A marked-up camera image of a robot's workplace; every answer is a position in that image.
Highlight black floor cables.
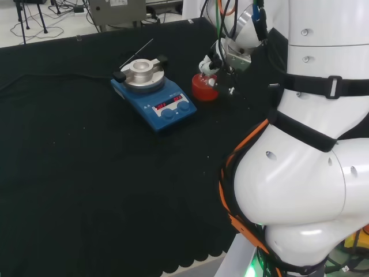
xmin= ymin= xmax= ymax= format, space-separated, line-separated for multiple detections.
xmin=10 ymin=0 xmax=87 ymax=40

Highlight black bench cloth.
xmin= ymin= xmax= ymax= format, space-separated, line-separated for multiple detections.
xmin=0 ymin=16 xmax=289 ymax=277

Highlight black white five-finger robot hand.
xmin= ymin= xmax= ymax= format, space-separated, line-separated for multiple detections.
xmin=197 ymin=39 xmax=243 ymax=98

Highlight grey metal box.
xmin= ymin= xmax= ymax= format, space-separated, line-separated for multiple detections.
xmin=88 ymin=0 xmax=148 ymax=27

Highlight black heater power cable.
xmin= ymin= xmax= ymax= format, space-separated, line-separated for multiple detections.
xmin=0 ymin=73 xmax=114 ymax=98

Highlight clear glass round-bottom flask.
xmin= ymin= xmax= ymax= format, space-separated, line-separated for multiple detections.
xmin=201 ymin=73 xmax=216 ymax=87

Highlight yellow stop button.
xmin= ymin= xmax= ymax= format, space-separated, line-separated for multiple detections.
xmin=344 ymin=224 xmax=369 ymax=249

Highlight thin metal heater rod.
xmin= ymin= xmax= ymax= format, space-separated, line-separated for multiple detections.
xmin=119 ymin=38 xmax=155 ymax=69

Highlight black tripod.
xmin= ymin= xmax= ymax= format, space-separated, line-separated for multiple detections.
xmin=13 ymin=0 xmax=49 ymax=45

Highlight heater with blue base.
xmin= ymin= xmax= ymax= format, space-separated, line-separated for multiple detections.
xmin=110 ymin=54 xmax=198 ymax=134

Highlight red round flask stand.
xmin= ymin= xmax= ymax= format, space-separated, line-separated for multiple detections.
xmin=191 ymin=73 xmax=220 ymax=102

